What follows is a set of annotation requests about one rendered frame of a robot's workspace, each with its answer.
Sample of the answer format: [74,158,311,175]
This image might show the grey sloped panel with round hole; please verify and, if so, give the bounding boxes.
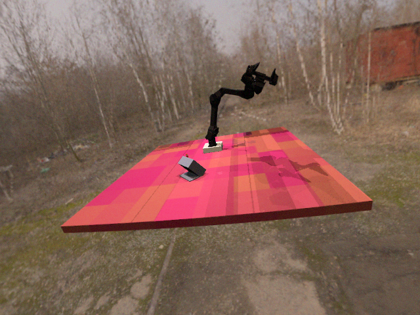
[178,156,206,182]

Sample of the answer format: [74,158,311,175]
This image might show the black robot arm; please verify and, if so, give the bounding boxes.
[205,73,266,147]

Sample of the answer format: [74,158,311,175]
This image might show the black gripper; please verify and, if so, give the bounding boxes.
[245,62,278,85]

